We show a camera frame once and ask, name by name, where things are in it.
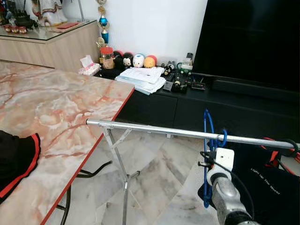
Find black shirt with red collar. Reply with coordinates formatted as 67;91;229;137
0;130;41;203

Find gold and blue trophy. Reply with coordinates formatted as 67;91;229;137
96;0;111;47

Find black television console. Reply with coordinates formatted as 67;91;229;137
101;68;300;141

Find white robed figurine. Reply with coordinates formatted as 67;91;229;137
35;0;68;26

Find stack of white papers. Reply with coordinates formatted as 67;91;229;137
115;67;166;95

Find orange round plush toy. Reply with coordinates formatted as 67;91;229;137
143;55;158;69

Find marble top folding table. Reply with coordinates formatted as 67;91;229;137
0;61;135;225

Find black soundbar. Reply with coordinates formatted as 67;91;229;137
212;79;300;104

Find small black electronic box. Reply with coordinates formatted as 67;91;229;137
191;80;206;90

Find black plush toy red ears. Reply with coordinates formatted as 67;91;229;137
113;51;124;68

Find black mouse plush toy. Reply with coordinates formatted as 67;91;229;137
122;52;134;69

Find light wooden sideboard cabinet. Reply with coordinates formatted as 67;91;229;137
0;20;101;73

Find black flat screen television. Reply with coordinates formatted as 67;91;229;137
192;0;300;90

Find pink tissue pack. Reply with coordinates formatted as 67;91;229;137
78;55;100;75

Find white bottle with black cap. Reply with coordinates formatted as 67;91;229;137
184;52;194;71

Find red packet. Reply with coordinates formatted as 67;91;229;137
56;22;80;30

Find glass jar with red lid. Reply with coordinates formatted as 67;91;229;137
101;46;115;69

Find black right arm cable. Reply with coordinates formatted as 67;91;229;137
199;151;256;218

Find blue plastic hanger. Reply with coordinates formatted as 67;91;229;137
202;109;229;208

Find navy t-shirt with white print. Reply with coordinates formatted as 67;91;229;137
199;141;300;225

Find red hanger with black hook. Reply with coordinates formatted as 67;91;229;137
261;137;300;168

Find white round plush toy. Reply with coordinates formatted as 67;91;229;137
133;53;145;68

